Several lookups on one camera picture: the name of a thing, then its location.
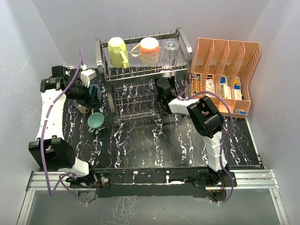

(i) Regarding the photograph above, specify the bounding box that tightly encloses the orange plastic file organizer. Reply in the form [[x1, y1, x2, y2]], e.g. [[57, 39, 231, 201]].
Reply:
[[189, 38, 262, 119]]

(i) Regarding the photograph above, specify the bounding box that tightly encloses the cream and brown cup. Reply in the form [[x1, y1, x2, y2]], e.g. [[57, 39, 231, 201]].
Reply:
[[74, 100, 90, 114]]

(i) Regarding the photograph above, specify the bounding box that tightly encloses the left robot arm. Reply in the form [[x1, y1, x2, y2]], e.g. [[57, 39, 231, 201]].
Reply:
[[28, 65, 101, 188]]

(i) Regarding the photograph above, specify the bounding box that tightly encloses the clear glass cup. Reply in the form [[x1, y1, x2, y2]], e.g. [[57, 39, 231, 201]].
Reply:
[[160, 38, 179, 69]]

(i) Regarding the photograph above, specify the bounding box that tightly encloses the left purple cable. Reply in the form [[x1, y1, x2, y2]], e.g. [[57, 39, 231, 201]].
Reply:
[[40, 49, 94, 207]]

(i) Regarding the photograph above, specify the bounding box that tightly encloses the blue white box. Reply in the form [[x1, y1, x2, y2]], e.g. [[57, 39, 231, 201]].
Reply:
[[233, 77, 242, 100]]

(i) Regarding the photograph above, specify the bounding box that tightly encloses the white green box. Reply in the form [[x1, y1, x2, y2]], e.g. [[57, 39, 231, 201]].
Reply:
[[220, 84, 232, 99]]

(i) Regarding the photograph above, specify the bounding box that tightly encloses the blue plastic cup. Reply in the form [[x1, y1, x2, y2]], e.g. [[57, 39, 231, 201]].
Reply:
[[89, 84, 102, 102]]

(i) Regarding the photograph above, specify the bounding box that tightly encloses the aluminium frame rail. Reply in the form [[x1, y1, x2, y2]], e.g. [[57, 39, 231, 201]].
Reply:
[[17, 170, 289, 225]]

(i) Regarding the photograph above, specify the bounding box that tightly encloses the yellow-green faceted mug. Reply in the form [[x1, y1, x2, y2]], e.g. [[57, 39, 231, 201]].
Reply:
[[108, 37, 129, 69]]

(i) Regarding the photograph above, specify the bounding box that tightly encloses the metal two-tier dish rack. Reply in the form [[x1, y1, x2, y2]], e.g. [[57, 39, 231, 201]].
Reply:
[[95, 27, 193, 125]]

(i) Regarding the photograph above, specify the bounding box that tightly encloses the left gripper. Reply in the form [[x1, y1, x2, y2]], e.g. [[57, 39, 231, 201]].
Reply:
[[66, 80, 102, 109]]

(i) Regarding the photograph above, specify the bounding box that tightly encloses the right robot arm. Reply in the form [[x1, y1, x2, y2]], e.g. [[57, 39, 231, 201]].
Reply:
[[155, 78, 234, 187]]

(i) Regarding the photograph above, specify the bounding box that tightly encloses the yellow patterned box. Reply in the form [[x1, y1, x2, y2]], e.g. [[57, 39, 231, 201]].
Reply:
[[192, 74, 201, 95]]

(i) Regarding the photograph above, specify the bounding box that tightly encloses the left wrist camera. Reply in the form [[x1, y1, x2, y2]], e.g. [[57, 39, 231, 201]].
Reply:
[[80, 64, 97, 87]]

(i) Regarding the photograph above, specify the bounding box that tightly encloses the white red box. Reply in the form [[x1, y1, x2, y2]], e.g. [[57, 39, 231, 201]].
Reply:
[[205, 79, 215, 94]]

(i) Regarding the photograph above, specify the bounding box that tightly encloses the blue small item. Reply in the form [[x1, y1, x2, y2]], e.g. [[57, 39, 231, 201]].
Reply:
[[234, 109, 247, 115]]

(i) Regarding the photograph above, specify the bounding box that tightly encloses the pink and cream mug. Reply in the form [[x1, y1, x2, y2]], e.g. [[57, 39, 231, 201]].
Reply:
[[131, 37, 159, 66]]

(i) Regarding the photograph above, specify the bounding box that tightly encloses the green ceramic cup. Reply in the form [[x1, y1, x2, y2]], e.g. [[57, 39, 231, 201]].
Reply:
[[88, 112, 104, 133]]

